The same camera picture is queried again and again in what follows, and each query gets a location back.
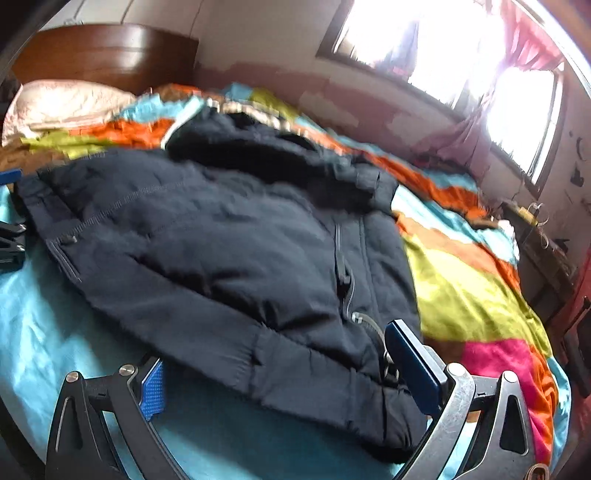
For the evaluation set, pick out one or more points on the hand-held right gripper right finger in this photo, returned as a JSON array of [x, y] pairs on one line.
[[415, 369]]

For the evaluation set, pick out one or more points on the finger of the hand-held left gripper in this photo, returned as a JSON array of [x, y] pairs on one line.
[[11, 254], [10, 177]]

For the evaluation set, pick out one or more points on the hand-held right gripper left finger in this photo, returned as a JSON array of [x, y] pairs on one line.
[[154, 390]]

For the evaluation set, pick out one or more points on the black padded jacket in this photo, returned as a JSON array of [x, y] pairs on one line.
[[207, 240]]

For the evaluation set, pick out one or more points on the pink floral pillow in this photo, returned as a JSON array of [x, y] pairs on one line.
[[64, 108]]

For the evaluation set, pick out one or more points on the colourful patchwork duvet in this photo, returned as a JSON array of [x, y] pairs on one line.
[[461, 286]]

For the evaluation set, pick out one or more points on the brown wooden headboard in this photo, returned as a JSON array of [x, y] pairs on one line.
[[115, 60]]

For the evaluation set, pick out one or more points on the black chair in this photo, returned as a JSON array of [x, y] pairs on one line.
[[579, 341]]

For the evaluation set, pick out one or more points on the cluttered dark desk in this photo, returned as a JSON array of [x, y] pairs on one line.
[[545, 258]]

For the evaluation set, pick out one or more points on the pink curtain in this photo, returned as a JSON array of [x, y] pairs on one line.
[[461, 136]]

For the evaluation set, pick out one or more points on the dark framed window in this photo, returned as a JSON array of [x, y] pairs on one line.
[[461, 97]]

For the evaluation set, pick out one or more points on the black wall sticker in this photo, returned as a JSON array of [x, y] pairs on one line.
[[577, 177]]

